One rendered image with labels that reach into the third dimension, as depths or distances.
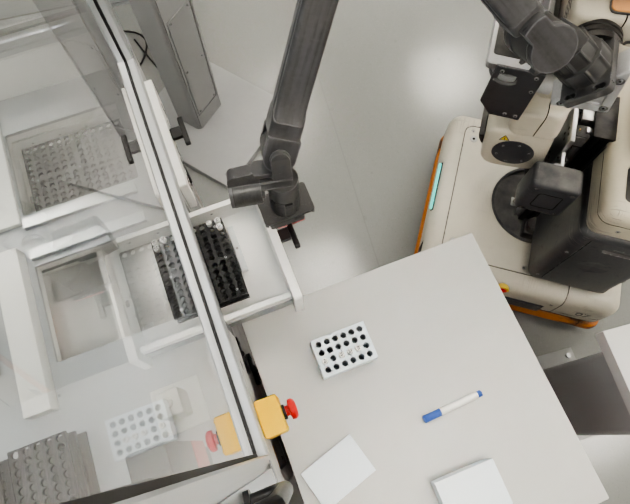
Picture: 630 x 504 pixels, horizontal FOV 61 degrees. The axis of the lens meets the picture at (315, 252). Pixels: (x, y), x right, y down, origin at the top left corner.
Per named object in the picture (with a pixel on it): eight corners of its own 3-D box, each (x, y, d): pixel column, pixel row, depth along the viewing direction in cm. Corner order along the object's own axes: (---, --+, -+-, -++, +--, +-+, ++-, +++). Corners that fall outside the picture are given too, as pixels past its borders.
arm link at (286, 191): (300, 187, 94) (295, 159, 96) (261, 193, 93) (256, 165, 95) (301, 204, 100) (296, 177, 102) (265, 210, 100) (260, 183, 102)
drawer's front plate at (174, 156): (163, 106, 132) (150, 77, 122) (198, 206, 124) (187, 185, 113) (156, 108, 132) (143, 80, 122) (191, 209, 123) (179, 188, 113)
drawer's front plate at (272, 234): (259, 195, 124) (254, 173, 114) (304, 310, 116) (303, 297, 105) (252, 198, 124) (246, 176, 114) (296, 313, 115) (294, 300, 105)
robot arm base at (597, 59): (614, 92, 88) (620, 34, 91) (588, 64, 84) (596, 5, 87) (564, 109, 95) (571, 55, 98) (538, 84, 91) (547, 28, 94)
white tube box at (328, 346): (361, 324, 120) (363, 320, 117) (376, 359, 118) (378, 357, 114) (310, 344, 119) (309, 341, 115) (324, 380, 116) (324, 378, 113)
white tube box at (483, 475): (485, 457, 111) (492, 458, 106) (504, 500, 109) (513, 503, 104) (429, 481, 110) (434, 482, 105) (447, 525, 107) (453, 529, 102)
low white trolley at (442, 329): (415, 306, 200) (471, 232, 128) (493, 474, 181) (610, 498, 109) (267, 363, 193) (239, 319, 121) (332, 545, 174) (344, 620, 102)
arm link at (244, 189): (289, 152, 88) (283, 127, 95) (220, 163, 88) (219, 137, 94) (297, 210, 96) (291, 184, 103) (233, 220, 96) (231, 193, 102)
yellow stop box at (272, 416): (280, 394, 108) (278, 391, 101) (293, 429, 106) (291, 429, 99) (256, 404, 107) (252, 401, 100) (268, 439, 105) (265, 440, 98)
